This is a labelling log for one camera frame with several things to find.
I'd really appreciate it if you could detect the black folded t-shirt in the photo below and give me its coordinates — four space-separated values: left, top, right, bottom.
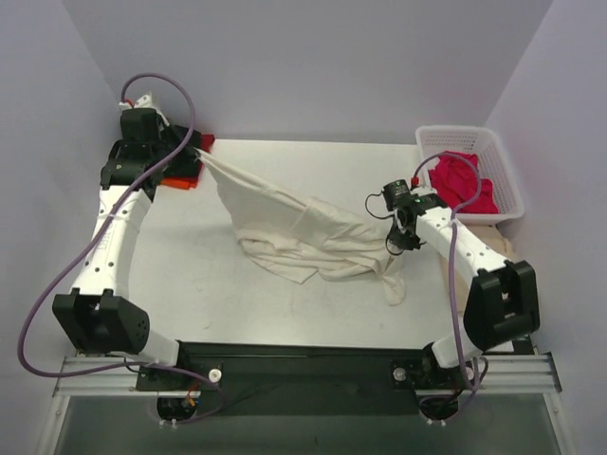
109 123 203 180

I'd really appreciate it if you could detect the cream white t-shirt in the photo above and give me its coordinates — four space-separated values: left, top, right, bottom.
198 151 406 306

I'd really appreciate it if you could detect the red folded t-shirt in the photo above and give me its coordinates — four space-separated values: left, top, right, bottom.
199 134 215 154

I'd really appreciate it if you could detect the beige folded cloth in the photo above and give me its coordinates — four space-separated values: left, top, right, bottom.
448 222 521 304

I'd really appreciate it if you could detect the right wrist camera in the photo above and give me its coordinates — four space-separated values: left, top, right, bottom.
410 176 436 197

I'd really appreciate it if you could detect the aluminium mounting rail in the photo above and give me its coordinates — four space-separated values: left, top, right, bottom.
53 355 561 397

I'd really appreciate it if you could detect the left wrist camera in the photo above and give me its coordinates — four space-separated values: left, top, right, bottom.
119 91 160 113

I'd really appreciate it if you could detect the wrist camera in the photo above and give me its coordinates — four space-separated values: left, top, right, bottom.
119 91 160 113
410 176 436 197

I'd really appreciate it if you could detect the magenta crumpled t-shirt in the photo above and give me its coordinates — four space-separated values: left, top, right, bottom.
429 152 499 214

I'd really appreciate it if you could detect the orange folded t-shirt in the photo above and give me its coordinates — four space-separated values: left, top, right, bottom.
160 177 198 191

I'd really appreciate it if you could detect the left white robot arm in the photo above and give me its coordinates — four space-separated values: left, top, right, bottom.
52 106 192 391

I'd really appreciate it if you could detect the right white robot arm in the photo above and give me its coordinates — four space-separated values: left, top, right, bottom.
381 179 540 387

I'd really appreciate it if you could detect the white plastic basket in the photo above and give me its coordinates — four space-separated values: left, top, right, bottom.
415 125 524 225

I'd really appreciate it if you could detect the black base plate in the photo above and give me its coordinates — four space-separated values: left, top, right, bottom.
136 341 475 418

